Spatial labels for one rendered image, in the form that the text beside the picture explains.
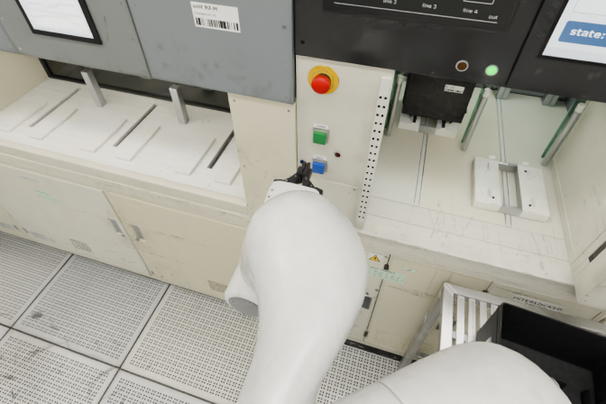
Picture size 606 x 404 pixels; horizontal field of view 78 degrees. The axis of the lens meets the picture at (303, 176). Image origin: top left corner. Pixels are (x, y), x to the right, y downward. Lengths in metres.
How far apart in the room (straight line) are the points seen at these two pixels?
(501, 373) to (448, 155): 1.20
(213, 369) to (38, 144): 1.16
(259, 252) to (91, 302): 1.97
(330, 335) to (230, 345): 1.69
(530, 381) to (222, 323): 1.76
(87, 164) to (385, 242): 1.05
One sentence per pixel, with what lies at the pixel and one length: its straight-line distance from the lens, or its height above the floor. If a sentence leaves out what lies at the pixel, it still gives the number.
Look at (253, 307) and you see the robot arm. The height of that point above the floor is 1.21.
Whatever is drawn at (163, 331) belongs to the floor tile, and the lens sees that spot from 2.02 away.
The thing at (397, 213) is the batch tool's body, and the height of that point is 0.87.
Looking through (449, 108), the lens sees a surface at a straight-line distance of 1.43.
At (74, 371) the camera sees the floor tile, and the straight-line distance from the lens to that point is 2.11.
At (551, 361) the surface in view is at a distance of 1.23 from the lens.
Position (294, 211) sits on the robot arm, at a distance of 0.27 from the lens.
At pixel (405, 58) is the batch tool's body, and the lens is 0.75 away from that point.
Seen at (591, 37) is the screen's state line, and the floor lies 1.51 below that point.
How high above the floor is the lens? 1.78
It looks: 46 degrees down
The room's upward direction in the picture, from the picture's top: straight up
